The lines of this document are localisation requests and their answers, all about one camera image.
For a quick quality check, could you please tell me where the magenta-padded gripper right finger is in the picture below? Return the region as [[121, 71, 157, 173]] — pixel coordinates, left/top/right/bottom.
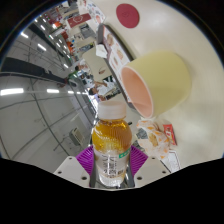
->
[[127, 144, 168, 189]]

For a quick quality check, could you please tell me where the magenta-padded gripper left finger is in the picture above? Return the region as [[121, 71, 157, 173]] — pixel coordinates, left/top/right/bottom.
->
[[53, 145, 97, 189]]

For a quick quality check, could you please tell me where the clear tea bottle white cap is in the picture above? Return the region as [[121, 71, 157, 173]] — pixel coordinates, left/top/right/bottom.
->
[[91, 100, 133, 188]]

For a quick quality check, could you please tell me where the white leaflet red print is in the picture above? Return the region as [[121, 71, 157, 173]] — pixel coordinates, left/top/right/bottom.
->
[[161, 149, 182, 173]]

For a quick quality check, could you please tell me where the crumpled food wrapper bag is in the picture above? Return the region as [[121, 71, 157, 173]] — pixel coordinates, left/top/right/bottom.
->
[[135, 119, 172, 160]]

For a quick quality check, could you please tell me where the ceiling air conditioner unit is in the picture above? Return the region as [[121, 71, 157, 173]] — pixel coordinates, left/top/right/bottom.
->
[[69, 127, 86, 147]]

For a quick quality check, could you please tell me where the small red sauce packet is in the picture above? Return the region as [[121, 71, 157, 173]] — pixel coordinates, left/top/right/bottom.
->
[[162, 123, 178, 146]]

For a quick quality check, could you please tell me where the person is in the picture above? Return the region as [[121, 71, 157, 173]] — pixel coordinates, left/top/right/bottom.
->
[[88, 81, 109, 101], [73, 64, 88, 76]]

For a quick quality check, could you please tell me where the pale yellow cup pink inside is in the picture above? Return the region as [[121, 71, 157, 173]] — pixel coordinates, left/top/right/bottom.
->
[[120, 50, 192, 119]]

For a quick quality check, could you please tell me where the group of ceiling lights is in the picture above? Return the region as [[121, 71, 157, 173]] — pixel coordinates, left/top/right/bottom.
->
[[0, 19, 88, 98]]

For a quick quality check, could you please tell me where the beige chair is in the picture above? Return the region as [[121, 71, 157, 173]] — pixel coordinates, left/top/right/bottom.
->
[[81, 48, 113, 83]]

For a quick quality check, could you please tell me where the crumpled white napkin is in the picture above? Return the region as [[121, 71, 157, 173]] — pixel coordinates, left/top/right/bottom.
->
[[95, 44, 108, 60]]

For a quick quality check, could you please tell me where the flat round red coaster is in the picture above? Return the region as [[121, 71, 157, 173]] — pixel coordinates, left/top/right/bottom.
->
[[115, 3, 141, 29]]

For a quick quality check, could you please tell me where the colourful sticker-printed paper sheet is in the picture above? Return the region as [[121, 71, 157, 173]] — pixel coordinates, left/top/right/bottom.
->
[[84, 0, 106, 24]]

